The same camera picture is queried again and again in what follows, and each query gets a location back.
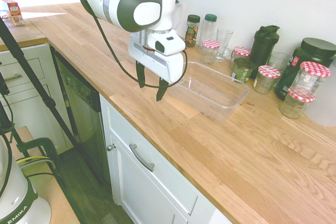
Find wooden robot mounting board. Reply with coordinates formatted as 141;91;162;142
0;125;81;224

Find large black protein tub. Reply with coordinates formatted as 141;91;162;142
274;37;336;102

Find silver drawer handle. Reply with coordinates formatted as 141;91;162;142
3;73;23;82

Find white cabinet with door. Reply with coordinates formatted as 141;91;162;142
99;94;233;224

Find black shaker bottle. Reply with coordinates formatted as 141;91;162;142
248;25;281;80

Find large jar red checkered lid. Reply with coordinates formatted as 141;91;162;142
288;61;332;97

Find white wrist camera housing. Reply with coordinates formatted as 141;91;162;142
146;30;186;57

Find white drawer cabinet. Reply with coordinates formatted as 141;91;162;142
0;42;75;155

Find orange white carton box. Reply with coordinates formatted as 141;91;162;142
1;0;26;27

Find curved silver cabinet handle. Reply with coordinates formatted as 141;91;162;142
129;143;155;173

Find black tripod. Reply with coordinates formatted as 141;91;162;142
0;17;106;184

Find tall clear glass mug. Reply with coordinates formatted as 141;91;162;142
213;27;234;63

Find clear glass tumbler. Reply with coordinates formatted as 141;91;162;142
267;51;292;89

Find clear plastic rectangular container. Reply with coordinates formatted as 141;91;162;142
167;61;251;122

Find dark jar green lid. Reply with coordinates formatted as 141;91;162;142
184;14;201;48

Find black clamp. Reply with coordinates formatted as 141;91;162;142
14;136;59;174

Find yellow cable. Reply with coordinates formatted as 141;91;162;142
16;155;56;170

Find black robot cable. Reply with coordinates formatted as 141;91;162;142
65;0;188;89

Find clear bottle green lid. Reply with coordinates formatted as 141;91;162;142
197;14;218;53

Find stainless steel dishwasher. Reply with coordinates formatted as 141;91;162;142
51;47;111;184

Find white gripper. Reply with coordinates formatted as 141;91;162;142
128;31;188;102

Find glass jar red checkered lid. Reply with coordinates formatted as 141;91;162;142
199;39;221;65
253;65;282;95
230;46;252;70
279;87;316;120

